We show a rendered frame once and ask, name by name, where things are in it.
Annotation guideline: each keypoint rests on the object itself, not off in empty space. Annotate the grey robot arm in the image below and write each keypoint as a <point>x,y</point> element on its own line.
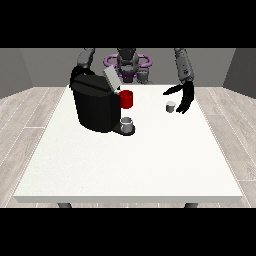
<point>184,65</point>
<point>86,58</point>

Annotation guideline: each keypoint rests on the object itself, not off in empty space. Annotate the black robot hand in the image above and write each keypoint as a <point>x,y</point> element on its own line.
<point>77,74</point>
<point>186,96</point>

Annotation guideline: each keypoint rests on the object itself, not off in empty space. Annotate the small grey cup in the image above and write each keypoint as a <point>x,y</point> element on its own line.
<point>127,124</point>

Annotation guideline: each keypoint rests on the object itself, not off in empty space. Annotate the black coffee machine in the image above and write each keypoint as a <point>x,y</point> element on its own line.
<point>95,106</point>

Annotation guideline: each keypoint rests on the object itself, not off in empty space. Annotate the pale grey machine lid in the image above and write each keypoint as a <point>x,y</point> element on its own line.
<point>111,78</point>

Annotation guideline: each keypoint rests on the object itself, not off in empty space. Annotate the red pod holder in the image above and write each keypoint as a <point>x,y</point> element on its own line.
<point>126,99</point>

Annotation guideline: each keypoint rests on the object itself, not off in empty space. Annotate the small grey coffee pod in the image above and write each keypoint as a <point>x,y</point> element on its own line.
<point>170,106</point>

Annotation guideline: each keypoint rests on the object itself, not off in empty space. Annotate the grey robot trunk purple rings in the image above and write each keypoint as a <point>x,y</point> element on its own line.
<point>128,66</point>

